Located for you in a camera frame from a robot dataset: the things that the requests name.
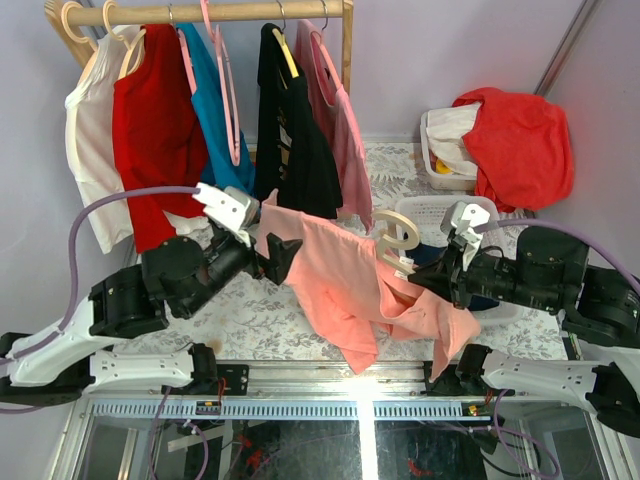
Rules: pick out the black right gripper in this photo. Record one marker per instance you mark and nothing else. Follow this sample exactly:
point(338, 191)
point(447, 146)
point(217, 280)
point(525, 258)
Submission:
point(456, 284)

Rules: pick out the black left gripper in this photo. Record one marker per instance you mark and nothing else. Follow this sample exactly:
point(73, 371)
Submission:
point(256, 265)

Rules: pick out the salmon pink t-shirt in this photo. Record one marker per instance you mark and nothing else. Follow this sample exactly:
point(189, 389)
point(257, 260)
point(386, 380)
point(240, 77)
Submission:
point(346, 292)

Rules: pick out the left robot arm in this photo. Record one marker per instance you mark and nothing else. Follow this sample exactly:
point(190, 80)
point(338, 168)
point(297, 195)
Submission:
point(75, 355)

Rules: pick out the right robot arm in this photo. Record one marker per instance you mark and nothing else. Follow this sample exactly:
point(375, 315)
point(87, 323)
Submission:
point(551, 273)

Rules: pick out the black hanging t-shirt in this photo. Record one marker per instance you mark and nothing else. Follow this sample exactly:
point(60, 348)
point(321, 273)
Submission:
point(293, 157)

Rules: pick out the blue hanging t-shirt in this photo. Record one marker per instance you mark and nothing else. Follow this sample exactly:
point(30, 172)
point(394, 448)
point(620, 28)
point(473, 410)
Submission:
point(207, 102)

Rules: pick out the orange-red t-shirt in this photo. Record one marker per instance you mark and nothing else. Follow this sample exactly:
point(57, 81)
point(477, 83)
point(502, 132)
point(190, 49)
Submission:
point(520, 143)

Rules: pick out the pink hanging t-shirt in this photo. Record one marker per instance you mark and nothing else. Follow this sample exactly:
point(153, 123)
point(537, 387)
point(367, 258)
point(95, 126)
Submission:
point(339, 125)

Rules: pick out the red hanging t-shirt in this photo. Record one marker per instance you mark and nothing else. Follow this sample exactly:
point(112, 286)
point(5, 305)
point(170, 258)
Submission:
point(157, 138)

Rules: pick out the pink hanger with blue shirt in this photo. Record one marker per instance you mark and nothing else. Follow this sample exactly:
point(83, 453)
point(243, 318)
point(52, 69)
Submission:
point(188, 66)

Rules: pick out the yellow hanger with black shirt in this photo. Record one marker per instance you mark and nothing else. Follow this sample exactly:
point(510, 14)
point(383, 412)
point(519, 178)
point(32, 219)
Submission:
point(280, 37)

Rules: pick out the white hanging t-shirt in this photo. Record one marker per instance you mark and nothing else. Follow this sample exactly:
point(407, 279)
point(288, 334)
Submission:
point(89, 143)

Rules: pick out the beige hanger with red shirt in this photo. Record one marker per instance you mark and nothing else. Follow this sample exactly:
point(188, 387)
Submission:
point(134, 47)

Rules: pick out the navy blue folded garment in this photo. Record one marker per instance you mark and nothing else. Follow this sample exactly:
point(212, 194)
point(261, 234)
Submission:
point(424, 254)

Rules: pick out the white perforated plastic basket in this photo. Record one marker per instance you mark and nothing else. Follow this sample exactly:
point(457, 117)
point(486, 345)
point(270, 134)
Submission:
point(427, 213)

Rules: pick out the small white laundry basket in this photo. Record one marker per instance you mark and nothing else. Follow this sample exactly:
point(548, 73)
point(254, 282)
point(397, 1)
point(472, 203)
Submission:
point(439, 175)

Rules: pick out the yellow object in basket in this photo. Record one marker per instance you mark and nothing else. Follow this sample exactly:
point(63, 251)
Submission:
point(441, 168)

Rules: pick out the white garment in basket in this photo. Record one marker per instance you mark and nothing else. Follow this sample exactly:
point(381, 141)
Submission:
point(446, 128)

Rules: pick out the wooden clothes rack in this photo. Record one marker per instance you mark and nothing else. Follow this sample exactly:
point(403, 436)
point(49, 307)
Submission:
point(191, 13)

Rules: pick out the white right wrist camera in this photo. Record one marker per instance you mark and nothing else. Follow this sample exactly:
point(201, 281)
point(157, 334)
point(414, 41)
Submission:
point(458, 225)

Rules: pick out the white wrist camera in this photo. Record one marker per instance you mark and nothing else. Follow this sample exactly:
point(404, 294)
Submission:
point(458, 225)
point(231, 209)

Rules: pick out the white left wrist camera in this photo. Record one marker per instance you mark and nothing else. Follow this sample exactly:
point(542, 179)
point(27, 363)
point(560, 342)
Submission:
point(231, 209)

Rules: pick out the aluminium frame rail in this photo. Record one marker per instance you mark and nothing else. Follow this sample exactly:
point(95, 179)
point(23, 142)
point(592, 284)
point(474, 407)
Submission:
point(330, 377)

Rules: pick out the grey slotted cable duct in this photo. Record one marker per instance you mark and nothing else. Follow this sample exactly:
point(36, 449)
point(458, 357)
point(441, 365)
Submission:
point(421, 410)

